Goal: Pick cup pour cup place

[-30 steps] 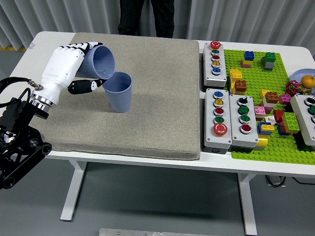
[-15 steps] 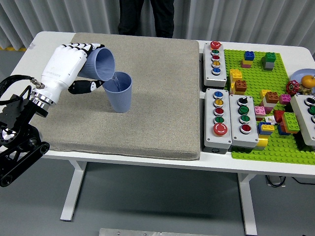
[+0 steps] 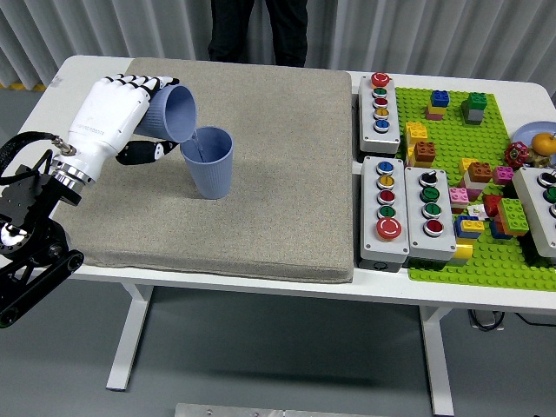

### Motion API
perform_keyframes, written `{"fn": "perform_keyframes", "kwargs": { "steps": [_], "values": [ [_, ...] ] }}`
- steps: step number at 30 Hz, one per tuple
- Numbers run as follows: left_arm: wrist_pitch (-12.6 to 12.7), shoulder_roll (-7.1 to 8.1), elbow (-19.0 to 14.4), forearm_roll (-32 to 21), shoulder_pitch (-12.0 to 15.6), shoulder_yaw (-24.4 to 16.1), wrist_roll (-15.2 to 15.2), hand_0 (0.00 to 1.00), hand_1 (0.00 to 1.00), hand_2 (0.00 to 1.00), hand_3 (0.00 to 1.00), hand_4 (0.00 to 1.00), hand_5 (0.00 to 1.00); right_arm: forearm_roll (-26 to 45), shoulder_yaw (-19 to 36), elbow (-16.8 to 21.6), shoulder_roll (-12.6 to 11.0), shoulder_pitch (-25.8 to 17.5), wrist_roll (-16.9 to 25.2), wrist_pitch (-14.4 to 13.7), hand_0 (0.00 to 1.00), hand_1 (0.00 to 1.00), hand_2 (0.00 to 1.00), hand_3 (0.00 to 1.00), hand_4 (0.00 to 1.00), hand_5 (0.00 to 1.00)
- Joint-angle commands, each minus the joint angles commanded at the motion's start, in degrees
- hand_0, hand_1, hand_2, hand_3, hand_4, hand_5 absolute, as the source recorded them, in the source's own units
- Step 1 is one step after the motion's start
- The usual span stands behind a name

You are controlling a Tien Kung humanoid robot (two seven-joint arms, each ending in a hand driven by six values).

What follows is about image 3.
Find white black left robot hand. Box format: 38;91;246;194
64;73;182;178

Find blue ribbed cup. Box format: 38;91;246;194
179;125;235;201
136;84;199;143

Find person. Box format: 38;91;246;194
207;0;309;69

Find grey-brown fabric mat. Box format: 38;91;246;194
56;56;355;285

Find white table leg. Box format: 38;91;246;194
105;281;154;392
419;306;456;417

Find grey five-button control box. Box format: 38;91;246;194
357;72;401;158
360;156;411;263

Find white pleated curtain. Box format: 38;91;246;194
0;0;556;95

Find brown yellow block stack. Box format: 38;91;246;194
407;141;437;169

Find blue yellow pink block stack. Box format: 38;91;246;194
424;89;451;122

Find green building baseplate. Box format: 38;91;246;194
394;86;556;291

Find pink building block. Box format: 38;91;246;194
447;186;471;214

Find green grey block stack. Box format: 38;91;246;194
460;92;489;127

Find brown white pink block stack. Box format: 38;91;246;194
459;158;494;191

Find clear yellow building block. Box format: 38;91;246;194
447;241;474;267

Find red building block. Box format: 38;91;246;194
481;194;504;218

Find magenta building block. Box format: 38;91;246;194
492;165;515;186

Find red valve handwheel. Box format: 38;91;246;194
503;142;530;169

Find green orange blue block stack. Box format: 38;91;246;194
489;197;531;241

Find light blue plate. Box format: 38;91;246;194
511;121;556;169

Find white power strip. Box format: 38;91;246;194
467;308;507;332

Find orange fruit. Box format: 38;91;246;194
532;132;556;156

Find grey selector switch control box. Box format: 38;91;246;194
403;165;458;262

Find black power cable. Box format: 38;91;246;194
514;311;556;327

